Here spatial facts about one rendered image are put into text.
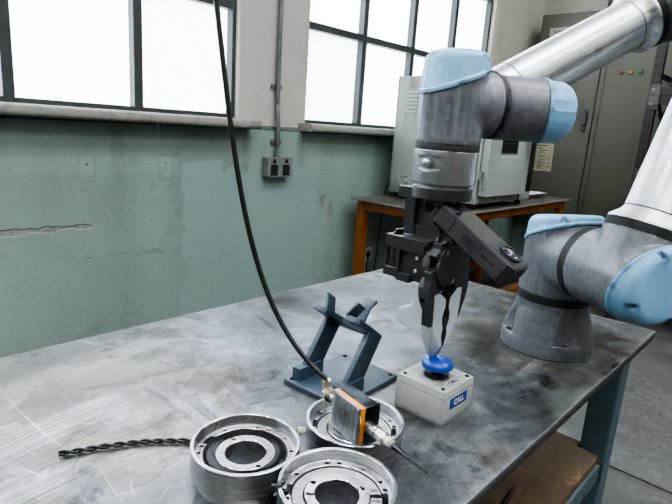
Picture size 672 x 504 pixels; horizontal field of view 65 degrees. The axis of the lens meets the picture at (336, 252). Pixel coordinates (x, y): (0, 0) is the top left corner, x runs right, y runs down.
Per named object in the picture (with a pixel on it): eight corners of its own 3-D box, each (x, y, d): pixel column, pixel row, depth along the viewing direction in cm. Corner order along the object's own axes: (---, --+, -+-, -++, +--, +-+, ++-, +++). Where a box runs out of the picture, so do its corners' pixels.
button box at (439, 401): (441, 428, 64) (445, 390, 63) (394, 404, 68) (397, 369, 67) (474, 405, 70) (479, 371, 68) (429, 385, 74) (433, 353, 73)
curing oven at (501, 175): (486, 213, 259) (504, 74, 244) (387, 196, 299) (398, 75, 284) (538, 205, 303) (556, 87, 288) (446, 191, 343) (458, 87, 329)
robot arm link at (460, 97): (513, 52, 58) (444, 43, 55) (499, 154, 60) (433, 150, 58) (473, 59, 65) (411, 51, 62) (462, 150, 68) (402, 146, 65)
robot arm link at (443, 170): (491, 153, 63) (454, 152, 57) (485, 192, 64) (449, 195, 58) (437, 148, 68) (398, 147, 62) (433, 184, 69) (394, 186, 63)
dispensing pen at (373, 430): (435, 487, 48) (332, 404, 62) (440, 446, 47) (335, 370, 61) (417, 495, 47) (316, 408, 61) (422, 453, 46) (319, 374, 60)
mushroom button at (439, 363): (438, 405, 65) (443, 367, 64) (411, 392, 68) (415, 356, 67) (455, 394, 68) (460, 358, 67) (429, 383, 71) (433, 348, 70)
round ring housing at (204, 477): (166, 493, 50) (165, 454, 49) (229, 436, 59) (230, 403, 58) (264, 531, 46) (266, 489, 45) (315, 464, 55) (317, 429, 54)
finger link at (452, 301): (416, 338, 73) (423, 273, 71) (454, 352, 69) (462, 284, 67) (402, 343, 71) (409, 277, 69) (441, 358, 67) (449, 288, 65)
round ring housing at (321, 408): (399, 430, 63) (402, 399, 62) (402, 489, 52) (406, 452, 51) (311, 421, 63) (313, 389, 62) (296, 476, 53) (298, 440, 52)
